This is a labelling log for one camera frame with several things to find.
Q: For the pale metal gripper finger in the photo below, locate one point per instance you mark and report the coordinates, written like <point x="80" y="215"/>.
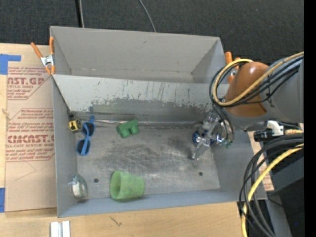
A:
<point x="196" y="150"/>
<point x="202" y="151"/>

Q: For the grey metal bin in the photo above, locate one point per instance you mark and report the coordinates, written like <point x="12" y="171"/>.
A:
<point x="153" y="157"/>

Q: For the green toy block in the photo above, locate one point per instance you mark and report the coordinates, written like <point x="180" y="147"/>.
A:
<point x="127" y="129"/>

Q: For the green foam cup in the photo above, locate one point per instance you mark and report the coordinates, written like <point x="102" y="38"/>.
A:
<point x="128" y="186"/>

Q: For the blue sunglasses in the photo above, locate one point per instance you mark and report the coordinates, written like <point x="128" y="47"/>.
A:
<point x="85" y="142"/>

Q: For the clear glass jar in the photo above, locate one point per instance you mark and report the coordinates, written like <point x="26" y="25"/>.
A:
<point x="79" y="187"/>

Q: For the yellow and black cube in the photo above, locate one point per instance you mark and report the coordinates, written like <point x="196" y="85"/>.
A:
<point x="75" y="125"/>

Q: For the brown cardboard board, red print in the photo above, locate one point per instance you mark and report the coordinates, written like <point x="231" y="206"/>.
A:
<point x="29" y="157"/>

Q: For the black cylinder on white bracket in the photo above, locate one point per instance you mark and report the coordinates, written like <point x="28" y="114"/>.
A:
<point x="268" y="132"/>

